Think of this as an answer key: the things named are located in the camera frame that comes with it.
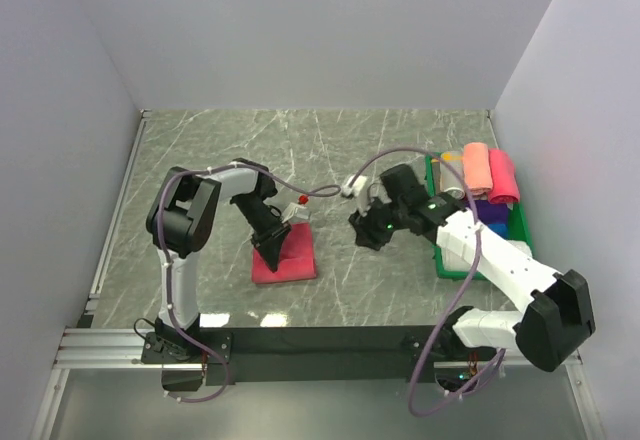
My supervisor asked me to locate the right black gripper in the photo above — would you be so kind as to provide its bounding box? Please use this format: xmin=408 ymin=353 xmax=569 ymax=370
xmin=348 ymin=191 xmax=407 ymax=252

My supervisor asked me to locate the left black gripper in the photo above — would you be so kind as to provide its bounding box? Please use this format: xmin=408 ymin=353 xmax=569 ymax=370
xmin=234 ymin=193 xmax=293 ymax=272

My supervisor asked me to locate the red towel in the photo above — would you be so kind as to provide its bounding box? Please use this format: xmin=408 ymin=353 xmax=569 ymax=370
xmin=251 ymin=223 xmax=317 ymax=285

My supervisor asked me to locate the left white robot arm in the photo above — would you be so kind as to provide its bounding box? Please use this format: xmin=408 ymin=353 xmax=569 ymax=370
xmin=146 ymin=159 xmax=292 ymax=362

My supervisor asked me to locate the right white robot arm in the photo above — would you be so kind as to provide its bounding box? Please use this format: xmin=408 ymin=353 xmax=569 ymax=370
xmin=343 ymin=164 xmax=596 ymax=372

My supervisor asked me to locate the white rolled towel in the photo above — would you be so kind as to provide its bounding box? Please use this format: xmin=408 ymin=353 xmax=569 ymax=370
xmin=442 ymin=240 xmax=532 ymax=276

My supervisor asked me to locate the grey rolled towel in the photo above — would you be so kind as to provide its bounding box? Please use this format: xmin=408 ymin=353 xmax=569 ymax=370
xmin=439 ymin=151 xmax=466 ymax=200

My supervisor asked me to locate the purple towel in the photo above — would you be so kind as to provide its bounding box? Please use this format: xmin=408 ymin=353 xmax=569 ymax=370
xmin=475 ymin=199 xmax=510 ymax=225

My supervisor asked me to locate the orange rolled towel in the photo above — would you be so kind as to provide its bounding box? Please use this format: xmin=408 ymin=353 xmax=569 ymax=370
xmin=463 ymin=142 xmax=493 ymax=197

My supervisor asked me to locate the black base beam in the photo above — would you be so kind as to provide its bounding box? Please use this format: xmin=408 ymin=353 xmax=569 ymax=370
xmin=140 ymin=327 xmax=501 ymax=394

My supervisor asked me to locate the blue towel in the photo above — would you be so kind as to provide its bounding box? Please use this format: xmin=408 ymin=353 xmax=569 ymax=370
xmin=488 ymin=223 xmax=509 ymax=239

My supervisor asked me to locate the pink rolled towel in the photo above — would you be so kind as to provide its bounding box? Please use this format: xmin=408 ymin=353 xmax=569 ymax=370
xmin=488 ymin=149 xmax=520 ymax=204

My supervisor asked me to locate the green plastic bin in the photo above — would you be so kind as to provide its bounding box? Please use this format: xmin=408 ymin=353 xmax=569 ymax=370
xmin=425 ymin=159 xmax=533 ymax=281

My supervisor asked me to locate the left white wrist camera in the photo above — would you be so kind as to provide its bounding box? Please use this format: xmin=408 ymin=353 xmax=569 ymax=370
xmin=281 ymin=201 xmax=311 ymax=224

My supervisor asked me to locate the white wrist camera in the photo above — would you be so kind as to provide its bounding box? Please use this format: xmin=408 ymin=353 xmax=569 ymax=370
xmin=340 ymin=175 xmax=379 ymax=216
xmin=281 ymin=201 xmax=311 ymax=224

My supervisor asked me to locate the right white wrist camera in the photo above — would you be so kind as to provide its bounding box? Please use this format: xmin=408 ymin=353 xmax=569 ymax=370
xmin=340 ymin=175 xmax=379 ymax=216

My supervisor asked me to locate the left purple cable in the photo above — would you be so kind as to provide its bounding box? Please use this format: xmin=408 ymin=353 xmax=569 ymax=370
xmin=154 ymin=168 xmax=342 ymax=405

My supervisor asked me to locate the purple cable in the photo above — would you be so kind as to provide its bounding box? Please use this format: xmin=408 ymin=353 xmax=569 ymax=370
xmin=154 ymin=168 xmax=342 ymax=405
xmin=357 ymin=146 xmax=506 ymax=417

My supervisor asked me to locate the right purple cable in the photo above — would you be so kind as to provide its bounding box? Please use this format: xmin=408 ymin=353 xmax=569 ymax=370
xmin=357 ymin=146 xmax=506 ymax=417

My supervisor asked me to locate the aluminium rail frame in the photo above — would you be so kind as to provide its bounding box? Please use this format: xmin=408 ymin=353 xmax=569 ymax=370
xmin=34 ymin=312 xmax=595 ymax=438

